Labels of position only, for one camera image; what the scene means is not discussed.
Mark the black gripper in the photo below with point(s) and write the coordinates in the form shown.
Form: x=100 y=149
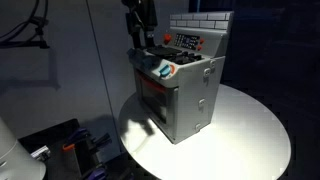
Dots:
x=141 y=18

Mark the black stove button panel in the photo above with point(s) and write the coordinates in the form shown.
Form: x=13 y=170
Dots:
x=186 y=41

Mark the grey toy stove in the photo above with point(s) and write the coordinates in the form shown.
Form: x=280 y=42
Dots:
x=191 y=100

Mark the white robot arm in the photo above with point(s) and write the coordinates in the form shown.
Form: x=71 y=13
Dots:
x=16 y=160

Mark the large red stove knob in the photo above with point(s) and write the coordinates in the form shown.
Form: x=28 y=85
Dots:
x=167 y=38

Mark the blue stove knob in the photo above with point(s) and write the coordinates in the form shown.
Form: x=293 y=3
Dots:
x=164 y=70

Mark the small red stove button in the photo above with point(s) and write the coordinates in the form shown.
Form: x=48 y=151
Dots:
x=199 y=47
x=201 y=40

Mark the black burner grate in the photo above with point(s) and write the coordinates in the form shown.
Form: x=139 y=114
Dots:
x=160 y=50
x=186 y=57

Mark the oven door with window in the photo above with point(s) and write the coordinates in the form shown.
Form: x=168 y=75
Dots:
x=156 y=103

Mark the black clamp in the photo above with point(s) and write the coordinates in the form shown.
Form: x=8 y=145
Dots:
x=101 y=140

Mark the purple clamp with orange tip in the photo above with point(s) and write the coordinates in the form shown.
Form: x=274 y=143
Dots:
x=76 y=138

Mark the black equipment with orange parts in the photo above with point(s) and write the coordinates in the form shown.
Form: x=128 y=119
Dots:
x=50 y=133

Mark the round white table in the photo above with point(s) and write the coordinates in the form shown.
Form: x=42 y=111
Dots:
x=240 y=140

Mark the silver metal tool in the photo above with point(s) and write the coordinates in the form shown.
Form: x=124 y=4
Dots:
x=40 y=153

